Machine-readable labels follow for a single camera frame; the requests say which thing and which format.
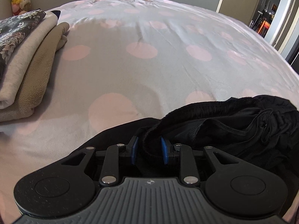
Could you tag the floral folded garment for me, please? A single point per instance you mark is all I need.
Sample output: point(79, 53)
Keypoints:
point(14, 30)

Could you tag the beige door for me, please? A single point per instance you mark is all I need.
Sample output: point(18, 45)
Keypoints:
point(240, 0)

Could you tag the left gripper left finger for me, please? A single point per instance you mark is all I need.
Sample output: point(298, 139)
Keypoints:
point(118, 162)

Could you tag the black sliding wardrobe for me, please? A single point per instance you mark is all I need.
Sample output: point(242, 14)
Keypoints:
point(293, 58)

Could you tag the tan folded fleece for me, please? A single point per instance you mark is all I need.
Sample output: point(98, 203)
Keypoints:
point(34, 84)

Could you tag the black pants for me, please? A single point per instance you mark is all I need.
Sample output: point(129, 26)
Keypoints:
point(262, 130)

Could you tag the polka dot bed sheet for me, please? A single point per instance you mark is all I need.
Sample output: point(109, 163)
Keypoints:
point(129, 59)

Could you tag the beige folded sweater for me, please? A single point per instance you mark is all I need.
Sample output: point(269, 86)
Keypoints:
point(21, 58)

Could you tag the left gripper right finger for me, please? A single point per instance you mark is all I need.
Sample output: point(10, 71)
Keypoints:
point(179, 159)

